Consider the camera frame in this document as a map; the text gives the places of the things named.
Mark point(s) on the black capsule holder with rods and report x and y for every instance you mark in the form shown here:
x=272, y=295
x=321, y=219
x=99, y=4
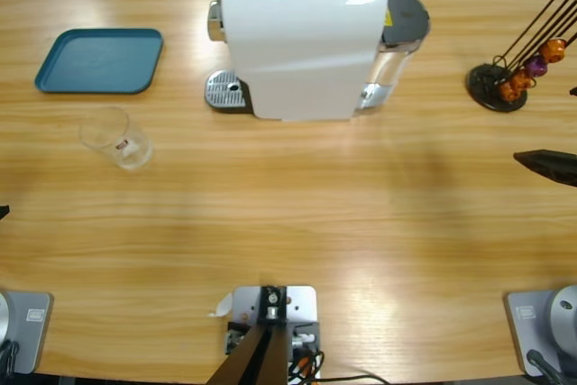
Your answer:
x=482, y=83

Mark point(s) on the white capsule coffee machine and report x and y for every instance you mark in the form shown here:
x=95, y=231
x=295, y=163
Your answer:
x=297, y=51

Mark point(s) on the black mount bracket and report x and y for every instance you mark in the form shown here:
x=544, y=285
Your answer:
x=311, y=328

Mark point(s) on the teal plastic tray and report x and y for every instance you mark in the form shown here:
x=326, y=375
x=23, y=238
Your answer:
x=99, y=60

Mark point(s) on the purple coffee capsule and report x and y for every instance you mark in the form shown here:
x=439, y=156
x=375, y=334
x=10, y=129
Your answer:
x=536, y=66

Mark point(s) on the clear drinking glass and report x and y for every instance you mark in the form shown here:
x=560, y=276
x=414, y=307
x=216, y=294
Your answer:
x=130, y=155

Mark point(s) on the white paper tag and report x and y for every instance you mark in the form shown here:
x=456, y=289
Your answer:
x=223, y=306

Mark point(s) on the clear water tank black lid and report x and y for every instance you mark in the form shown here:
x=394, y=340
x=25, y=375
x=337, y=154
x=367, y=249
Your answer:
x=403, y=15

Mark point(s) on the dark camera post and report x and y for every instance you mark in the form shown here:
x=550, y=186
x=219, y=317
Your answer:
x=257, y=358

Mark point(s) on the white mount block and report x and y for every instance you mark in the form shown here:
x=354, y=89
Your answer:
x=299, y=304

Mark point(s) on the orange coffee capsule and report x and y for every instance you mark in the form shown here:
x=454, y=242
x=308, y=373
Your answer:
x=511, y=93
x=553, y=50
x=522, y=79

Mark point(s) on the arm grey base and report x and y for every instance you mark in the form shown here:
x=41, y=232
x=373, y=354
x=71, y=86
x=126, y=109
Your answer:
x=523, y=326
x=31, y=335

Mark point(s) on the metal drip tray grille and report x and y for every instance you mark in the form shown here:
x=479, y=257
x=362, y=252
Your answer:
x=223, y=87

